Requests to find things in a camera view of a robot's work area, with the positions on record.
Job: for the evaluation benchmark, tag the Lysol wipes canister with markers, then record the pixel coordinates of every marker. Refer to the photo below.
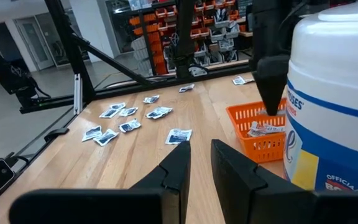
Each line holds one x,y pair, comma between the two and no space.
331,93

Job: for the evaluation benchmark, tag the silver aluminium bar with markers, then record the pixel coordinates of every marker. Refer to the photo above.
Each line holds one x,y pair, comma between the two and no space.
77,93

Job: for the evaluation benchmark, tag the grey glass door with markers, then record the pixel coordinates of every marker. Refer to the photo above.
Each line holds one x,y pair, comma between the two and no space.
36,43

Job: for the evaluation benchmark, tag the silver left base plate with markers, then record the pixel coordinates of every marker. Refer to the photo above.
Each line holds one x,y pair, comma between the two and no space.
197,71

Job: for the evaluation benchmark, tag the black table clamp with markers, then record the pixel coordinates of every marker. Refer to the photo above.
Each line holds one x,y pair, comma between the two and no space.
56,133

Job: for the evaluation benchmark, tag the white stacked storage bins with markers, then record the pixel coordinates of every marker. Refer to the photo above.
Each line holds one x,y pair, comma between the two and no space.
141,53

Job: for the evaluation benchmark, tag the wooden desk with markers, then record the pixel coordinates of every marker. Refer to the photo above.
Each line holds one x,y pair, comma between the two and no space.
245,33

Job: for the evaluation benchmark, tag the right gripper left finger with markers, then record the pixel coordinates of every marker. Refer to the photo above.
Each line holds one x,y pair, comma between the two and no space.
166,186

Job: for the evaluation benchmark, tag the antiseptic towelette packet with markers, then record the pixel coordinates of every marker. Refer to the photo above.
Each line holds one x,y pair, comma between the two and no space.
117,106
91,133
186,88
130,126
153,114
178,137
105,137
151,99
128,112
108,113
165,109

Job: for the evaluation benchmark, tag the orange plastic basket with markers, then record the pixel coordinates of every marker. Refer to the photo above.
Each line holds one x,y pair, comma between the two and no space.
261,155

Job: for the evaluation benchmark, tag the white square column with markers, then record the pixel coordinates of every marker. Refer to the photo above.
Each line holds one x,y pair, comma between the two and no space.
89,25

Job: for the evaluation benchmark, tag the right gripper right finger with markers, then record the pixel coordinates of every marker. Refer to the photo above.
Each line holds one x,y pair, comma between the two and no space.
238,186

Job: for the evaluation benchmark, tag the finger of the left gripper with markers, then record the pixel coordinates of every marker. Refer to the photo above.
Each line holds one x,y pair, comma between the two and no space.
266,90
278,90

